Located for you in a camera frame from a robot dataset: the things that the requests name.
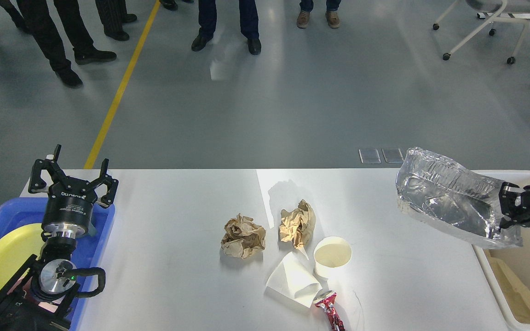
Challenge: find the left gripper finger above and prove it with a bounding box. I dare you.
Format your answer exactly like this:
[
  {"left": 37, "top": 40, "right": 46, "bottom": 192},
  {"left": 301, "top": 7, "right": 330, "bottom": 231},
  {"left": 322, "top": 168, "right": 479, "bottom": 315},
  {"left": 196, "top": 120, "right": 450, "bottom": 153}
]
[
  {"left": 81, "top": 159, "right": 119, "bottom": 209},
  {"left": 28, "top": 144, "right": 70, "bottom": 196}
]

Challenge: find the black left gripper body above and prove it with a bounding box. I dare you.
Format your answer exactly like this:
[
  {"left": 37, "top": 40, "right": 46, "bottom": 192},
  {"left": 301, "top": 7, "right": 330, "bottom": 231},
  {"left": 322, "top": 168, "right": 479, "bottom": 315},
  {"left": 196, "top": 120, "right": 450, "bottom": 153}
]
[{"left": 41, "top": 186, "right": 98, "bottom": 237}]

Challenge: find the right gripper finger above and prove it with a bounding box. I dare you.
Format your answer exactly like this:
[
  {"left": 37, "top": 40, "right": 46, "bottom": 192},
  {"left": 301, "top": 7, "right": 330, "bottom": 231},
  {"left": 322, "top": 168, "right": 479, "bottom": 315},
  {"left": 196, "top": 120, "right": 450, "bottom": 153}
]
[{"left": 499, "top": 182, "right": 530, "bottom": 229}]

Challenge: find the yellow plastic plate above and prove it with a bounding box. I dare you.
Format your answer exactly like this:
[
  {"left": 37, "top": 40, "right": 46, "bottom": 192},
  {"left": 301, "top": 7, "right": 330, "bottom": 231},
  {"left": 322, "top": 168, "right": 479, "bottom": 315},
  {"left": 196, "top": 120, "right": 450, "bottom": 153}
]
[{"left": 0, "top": 223, "right": 44, "bottom": 289}]

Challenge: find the silver foil bag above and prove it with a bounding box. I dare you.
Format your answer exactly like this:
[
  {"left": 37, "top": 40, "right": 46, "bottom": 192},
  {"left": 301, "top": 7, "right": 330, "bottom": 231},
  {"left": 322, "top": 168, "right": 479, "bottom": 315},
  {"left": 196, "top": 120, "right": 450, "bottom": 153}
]
[{"left": 396, "top": 147, "right": 523, "bottom": 249}]

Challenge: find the brown paper bag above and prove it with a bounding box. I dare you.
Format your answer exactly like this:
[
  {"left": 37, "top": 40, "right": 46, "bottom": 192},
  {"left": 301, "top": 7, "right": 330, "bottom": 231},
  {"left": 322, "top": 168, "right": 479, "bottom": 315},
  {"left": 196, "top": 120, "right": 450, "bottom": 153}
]
[{"left": 487, "top": 257, "right": 530, "bottom": 324}]

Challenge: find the tan paper ball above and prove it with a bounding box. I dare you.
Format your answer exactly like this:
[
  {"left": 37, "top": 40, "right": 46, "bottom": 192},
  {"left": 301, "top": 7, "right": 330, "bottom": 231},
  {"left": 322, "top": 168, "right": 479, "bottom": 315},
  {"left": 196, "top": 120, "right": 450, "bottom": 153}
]
[{"left": 278, "top": 200, "right": 316, "bottom": 250}]

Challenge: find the pink ribbed mug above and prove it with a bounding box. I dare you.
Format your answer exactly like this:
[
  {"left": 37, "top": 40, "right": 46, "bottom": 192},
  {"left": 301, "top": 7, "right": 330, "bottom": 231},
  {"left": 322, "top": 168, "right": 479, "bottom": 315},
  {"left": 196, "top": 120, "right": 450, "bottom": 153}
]
[{"left": 11, "top": 280, "right": 58, "bottom": 313}]

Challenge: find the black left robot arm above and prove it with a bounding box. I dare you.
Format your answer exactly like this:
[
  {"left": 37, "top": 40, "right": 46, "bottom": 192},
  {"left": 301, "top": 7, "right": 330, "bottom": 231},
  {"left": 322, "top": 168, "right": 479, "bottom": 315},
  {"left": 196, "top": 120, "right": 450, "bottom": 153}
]
[{"left": 0, "top": 145, "right": 119, "bottom": 331}]

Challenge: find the grey-blue mug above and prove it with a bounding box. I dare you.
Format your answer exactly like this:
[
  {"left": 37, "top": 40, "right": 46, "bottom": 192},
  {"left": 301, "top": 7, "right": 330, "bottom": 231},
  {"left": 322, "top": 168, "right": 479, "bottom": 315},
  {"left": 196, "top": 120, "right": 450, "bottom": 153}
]
[{"left": 87, "top": 215, "right": 98, "bottom": 237}]

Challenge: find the blue plastic tray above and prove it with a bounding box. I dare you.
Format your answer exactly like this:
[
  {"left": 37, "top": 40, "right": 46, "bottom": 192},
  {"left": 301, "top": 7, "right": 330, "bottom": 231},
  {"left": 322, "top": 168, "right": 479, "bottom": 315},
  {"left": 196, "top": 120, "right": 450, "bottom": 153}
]
[{"left": 0, "top": 197, "right": 115, "bottom": 331}]

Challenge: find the floor outlet cover pair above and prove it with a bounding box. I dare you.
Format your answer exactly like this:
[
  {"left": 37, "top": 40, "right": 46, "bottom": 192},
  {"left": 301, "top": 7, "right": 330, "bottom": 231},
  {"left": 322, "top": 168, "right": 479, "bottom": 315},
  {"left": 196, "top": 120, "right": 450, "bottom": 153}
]
[{"left": 359, "top": 148, "right": 405, "bottom": 164}]

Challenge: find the crumpled brown paper ball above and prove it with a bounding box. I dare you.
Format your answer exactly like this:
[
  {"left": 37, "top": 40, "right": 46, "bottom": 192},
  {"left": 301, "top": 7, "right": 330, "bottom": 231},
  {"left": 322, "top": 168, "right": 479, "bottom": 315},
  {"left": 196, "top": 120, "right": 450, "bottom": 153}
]
[{"left": 221, "top": 214, "right": 266, "bottom": 259}]

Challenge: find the white paper cup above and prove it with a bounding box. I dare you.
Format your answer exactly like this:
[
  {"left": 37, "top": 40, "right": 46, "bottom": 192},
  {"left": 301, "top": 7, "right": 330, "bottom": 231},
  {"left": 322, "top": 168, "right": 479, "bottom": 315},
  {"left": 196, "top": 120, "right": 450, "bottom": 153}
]
[{"left": 313, "top": 235, "right": 352, "bottom": 279}]

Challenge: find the white rolling chair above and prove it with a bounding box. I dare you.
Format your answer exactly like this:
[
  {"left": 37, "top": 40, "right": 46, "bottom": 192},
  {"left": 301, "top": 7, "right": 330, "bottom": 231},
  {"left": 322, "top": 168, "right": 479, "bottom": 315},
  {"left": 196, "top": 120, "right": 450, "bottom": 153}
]
[{"left": 442, "top": 0, "right": 530, "bottom": 64}]

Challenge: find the red snack wrapper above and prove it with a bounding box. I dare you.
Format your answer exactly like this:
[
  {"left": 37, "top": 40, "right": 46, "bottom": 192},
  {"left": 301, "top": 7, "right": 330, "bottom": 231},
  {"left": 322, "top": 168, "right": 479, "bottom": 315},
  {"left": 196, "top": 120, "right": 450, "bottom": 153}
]
[{"left": 313, "top": 291, "right": 345, "bottom": 331}]

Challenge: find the white paper napkin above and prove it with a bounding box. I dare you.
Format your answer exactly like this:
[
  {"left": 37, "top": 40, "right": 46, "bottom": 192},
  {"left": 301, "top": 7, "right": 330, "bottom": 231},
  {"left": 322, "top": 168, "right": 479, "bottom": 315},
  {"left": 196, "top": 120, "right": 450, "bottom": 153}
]
[{"left": 266, "top": 253, "right": 322, "bottom": 308}]

